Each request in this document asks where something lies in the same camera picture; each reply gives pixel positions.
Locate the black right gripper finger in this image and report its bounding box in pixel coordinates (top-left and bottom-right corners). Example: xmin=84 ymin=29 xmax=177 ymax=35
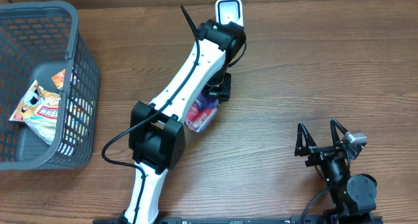
xmin=329 ymin=118 xmax=349 ymax=147
xmin=295 ymin=123 xmax=317 ymax=157

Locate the red purple Carefree pad pack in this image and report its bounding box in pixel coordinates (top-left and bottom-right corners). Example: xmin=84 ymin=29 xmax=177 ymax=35
xmin=185 ymin=94 xmax=219 ymax=133

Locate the small orange snack packet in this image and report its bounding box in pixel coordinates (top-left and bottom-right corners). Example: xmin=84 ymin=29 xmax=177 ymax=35
xmin=51 ymin=69 xmax=78 ymax=90

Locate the yellow snack bag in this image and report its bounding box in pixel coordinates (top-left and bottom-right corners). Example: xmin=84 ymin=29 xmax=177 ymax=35
xmin=9 ymin=80 xmax=61 ymax=146

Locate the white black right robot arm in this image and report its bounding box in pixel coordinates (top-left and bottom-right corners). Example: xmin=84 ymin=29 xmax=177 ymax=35
xmin=290 ymin=118 xmax=383 ymax=224

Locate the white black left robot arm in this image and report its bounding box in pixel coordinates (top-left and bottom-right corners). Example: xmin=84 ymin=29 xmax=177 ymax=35
xmin=101 ymin=0 xmax=246 ymax=223

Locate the grey plastic mesh basket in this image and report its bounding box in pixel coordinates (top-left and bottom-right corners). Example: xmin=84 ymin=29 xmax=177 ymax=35
xmin=1 ymin=1 xmax=100 ymax=170

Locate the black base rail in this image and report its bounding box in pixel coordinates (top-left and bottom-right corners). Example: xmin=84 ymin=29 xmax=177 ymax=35
xmin=92 ymin=215 xmax=384 ymax=224

